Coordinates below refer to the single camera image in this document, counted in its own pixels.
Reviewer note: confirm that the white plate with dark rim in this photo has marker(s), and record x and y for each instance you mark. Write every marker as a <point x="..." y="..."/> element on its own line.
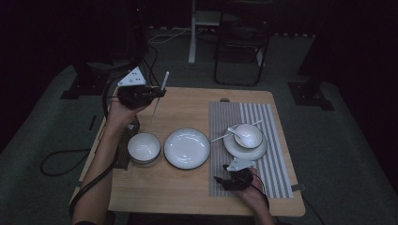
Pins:
<point x="247" y="153"/>
<point x="187" y="149"/>

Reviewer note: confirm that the white bowl with dark rim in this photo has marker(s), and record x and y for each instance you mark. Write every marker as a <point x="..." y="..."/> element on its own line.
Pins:
<point x="252" y="134"/>
<point x="144" y="147"/>

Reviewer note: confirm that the black equipment stand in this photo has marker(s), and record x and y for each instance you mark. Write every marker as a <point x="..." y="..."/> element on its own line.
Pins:
<point x="84" y="87"/>
<point x="309" y="95"/>

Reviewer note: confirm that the grey striped placemat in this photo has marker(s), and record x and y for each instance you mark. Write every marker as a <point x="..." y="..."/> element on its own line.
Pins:
<point x="275" y="175"/>

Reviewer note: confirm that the grey tape piece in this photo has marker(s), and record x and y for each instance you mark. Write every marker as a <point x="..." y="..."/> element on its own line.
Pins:
<point x="298" y="187"/>
<point x="75" y="184"/>

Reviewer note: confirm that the black folding chair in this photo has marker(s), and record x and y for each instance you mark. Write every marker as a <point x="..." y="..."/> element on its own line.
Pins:
<point x="241" y="62"/>

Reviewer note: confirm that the person's right hand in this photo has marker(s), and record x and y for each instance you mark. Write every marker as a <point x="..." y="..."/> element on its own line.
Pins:
<point x="256" y="193"/>

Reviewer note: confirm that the small black strip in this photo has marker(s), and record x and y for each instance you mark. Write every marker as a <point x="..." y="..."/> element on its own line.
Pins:
<point x="92" y="122"/>

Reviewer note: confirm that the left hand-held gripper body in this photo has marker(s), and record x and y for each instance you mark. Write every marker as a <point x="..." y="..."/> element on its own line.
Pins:
<point x="134" y="93"/>

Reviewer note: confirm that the white chopstick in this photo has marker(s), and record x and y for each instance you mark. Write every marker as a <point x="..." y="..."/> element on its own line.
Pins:
<point x="219" y="138"/>
<point x="165" y="79"/>
<point x="135" y="126"/>
<point x="130" y="127"/>

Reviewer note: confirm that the person's left hand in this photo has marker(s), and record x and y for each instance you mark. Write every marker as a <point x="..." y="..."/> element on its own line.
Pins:
<point x="120" y="117"/>

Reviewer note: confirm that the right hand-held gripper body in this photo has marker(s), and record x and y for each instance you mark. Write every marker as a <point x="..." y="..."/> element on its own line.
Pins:
<point x="237" y="181"/>

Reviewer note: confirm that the white desk frame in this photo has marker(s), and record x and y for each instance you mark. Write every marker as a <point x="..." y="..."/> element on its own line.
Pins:
<point x="192" y="47"/>

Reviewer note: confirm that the person's dark clothing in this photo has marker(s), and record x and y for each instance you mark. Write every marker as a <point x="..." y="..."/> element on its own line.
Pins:
<point x="187" y="220"/>

